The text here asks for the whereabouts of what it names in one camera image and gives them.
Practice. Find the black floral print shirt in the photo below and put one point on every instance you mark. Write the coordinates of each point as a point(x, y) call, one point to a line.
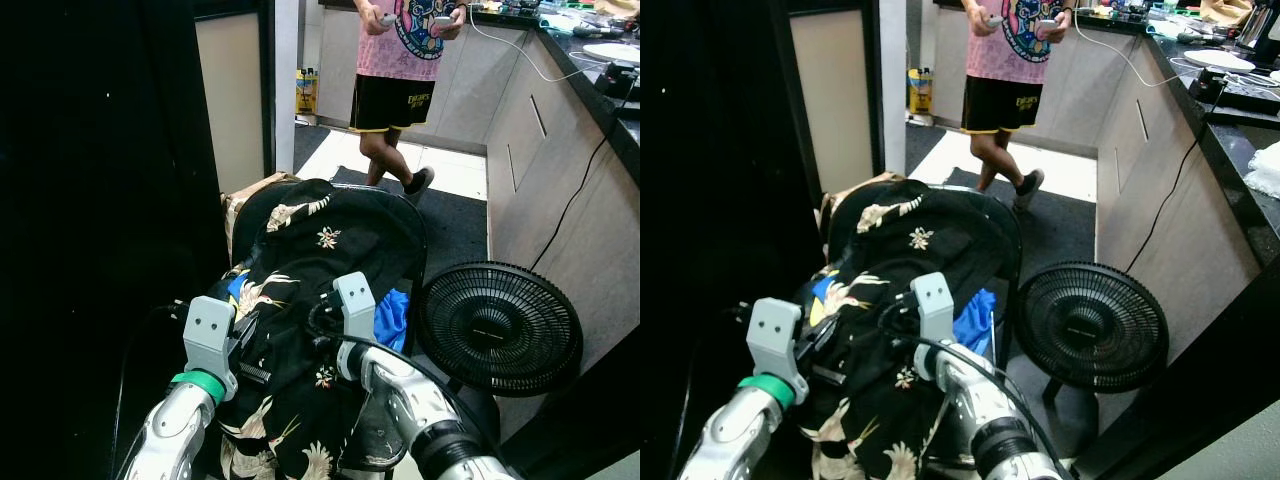
point(300, 265)
point(880, 265)

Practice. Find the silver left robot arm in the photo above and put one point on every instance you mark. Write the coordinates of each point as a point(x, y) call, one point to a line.
point(730, 440)
point(170, 437)

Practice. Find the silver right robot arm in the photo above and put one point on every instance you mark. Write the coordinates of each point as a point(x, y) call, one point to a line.
point(410, 395)
point(975, 402)

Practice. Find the blue cloth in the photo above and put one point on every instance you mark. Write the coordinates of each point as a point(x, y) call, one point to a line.
point(395, 320)
point(975, 320)

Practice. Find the black round laundry basket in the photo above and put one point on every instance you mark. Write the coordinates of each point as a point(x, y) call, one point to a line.
point(414, 250)
point(1010, 250)

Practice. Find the brown cardboard box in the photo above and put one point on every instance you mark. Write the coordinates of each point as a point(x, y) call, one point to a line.
point(838, 198)
point(240, 200)

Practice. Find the dark floor mat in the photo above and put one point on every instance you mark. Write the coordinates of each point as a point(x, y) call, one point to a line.
point(455, 225)
point(1060, 225)

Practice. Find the black floor fan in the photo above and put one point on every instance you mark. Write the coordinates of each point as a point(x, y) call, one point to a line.
point(1092, 327)
point(500, 330)

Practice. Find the large black appliance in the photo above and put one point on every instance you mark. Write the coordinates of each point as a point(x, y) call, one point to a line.
point(90, 200)
point(715, 180)

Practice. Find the black door with beige panel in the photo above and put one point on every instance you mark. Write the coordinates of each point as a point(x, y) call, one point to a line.
point(832, 100)
point(232, 100)

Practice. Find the grey counter cabinet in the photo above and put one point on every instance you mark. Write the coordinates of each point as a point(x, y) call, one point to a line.
point(1180, 240)
point(590, 230)

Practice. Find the person in pink shirt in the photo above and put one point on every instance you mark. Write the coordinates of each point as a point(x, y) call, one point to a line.
point(1005, 60)
point(400, 60)

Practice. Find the black countertop device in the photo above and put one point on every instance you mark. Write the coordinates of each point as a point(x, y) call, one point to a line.
point(620, 82)
point(1245, 92)

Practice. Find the white round plate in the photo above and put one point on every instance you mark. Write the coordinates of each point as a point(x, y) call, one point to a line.
point(612, 53)
point(1218, 60)

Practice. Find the white plastic bag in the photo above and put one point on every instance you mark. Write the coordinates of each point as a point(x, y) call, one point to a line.
point(1265, 170)

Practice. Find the dark electric kettle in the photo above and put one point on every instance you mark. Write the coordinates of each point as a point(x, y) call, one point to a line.
point(1262, 30)

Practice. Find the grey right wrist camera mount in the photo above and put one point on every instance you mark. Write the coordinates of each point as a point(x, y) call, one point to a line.
point(933, 300)
point(355, 300)

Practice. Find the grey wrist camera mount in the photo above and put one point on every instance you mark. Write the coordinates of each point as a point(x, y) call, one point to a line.
point(933, 300)
point(772, 335)
point(355, 300)
point(208, 330)

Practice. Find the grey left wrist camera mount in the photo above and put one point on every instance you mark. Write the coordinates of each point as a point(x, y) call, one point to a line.
point(772, 335)
point(208, 330)

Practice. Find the white door post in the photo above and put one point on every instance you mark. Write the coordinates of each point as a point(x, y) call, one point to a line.
point(286, 80)
point(893, 80)

